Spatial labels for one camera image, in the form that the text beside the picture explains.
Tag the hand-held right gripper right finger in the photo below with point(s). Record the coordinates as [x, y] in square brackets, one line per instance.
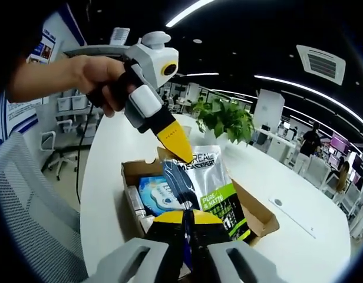
[211, 233]

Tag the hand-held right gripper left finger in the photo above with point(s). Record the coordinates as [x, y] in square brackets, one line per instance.
[163, 233]

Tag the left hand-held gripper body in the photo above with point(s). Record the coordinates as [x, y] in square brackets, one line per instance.
[155, 63]

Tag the blue wet wipes pack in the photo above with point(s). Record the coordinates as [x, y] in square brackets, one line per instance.
[152, 188]

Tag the grey green soft pouch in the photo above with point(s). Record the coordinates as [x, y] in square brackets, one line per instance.
[211, 177]

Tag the brown cardboard shoe box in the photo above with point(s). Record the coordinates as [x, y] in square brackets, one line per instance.
[134, 174]

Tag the white ribbed box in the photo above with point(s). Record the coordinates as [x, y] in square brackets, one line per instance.
[119, 36]

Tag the person's left hand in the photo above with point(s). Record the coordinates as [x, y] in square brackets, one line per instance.
[96, 73]

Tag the grey shelf with white bins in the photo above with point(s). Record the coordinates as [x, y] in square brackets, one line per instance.
[72, 103]

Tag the green potted plant white pot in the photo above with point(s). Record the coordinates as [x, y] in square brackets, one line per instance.
[225, 118]

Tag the white swivel chair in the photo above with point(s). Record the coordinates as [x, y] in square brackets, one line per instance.
[60, 160]

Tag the white office desk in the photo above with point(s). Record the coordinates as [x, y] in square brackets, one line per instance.
[275, 144]

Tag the group of white office chairs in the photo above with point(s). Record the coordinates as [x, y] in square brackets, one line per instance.
[317, 168]

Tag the grey mesh office chair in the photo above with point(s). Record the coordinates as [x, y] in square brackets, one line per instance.
[31, 212]

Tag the bank of pink screens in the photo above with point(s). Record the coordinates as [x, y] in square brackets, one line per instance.
[339, 143]

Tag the white ceiling air conditioner vent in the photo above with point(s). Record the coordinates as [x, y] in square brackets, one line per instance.
[321, 65]

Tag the blue white wall poster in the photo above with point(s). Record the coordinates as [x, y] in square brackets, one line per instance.
[43, 48]

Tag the large blue white wall board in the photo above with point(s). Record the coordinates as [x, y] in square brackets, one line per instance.
[19, 115]

